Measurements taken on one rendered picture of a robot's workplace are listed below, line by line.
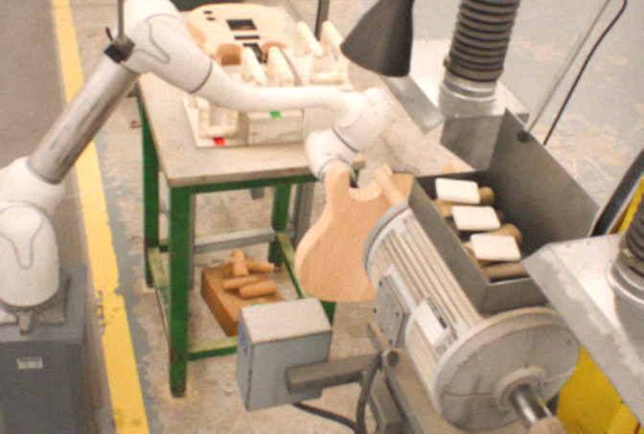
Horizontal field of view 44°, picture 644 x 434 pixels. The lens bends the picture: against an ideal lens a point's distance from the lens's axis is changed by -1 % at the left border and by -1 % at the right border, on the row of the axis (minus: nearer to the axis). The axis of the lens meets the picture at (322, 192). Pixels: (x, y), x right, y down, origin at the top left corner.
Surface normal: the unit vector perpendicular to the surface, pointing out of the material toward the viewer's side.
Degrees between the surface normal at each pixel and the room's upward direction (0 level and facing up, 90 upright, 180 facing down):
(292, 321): 0
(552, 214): 90
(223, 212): 0
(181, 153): 0
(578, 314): 38
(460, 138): 90
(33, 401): 90
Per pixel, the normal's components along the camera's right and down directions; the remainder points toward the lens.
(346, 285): 0.31, 0.60
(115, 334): 0.11, -0.80
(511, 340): 0.18, 0.18
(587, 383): -0.94, 0.10
